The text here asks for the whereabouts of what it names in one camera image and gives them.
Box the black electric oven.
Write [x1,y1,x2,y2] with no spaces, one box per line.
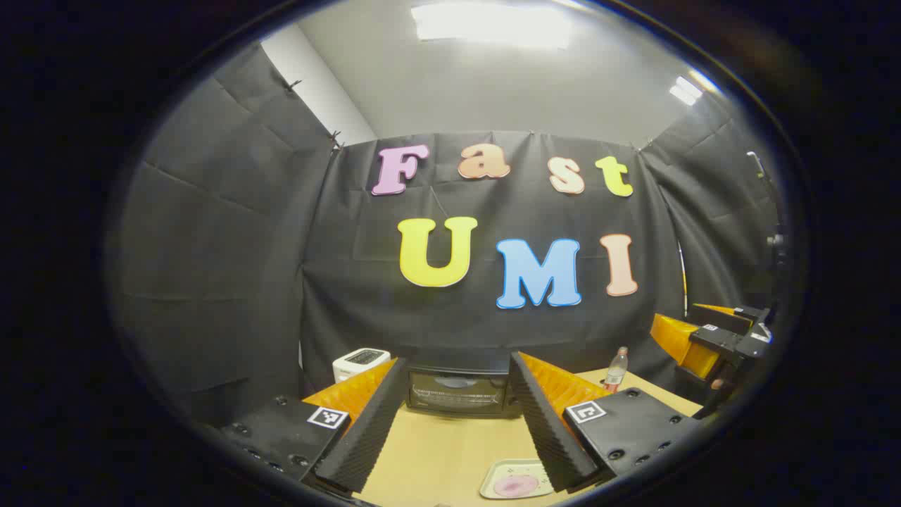
[405,351,526,419]

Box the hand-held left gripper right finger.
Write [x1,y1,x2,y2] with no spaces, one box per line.
[508,350,705,494]

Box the ceiling light panel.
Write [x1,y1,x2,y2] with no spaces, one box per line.
[668,75,705,107]

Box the clear bottle with red label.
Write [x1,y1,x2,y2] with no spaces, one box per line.
[603,346,629,394]

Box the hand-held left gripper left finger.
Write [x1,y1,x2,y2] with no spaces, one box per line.
[211,357,410,494]

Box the white plate with pink food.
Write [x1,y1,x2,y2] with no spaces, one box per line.
[479,458,558,500]

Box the white toaster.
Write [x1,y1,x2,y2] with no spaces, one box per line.
[332,347,392,385]

